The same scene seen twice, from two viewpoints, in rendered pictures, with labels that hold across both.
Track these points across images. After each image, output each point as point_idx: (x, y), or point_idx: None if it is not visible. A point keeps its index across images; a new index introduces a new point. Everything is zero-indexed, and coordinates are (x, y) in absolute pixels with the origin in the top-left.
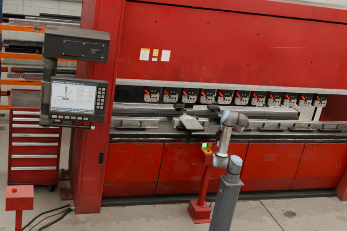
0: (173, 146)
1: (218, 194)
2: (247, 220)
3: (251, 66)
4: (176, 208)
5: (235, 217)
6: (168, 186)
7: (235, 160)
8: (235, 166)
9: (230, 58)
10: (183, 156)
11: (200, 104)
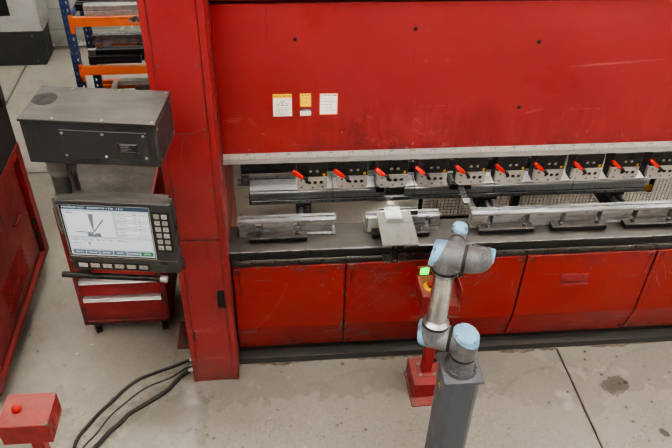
0: (365, 268)
1: (436, 387)
2: (519, 400)
3: (526, 108)
4: (383, 368)
5: (498, 391)
6: (366, 331)
7: (461, 338)
8: (463, 350)
9: (476, 97)
10: (388, 284)
11: None
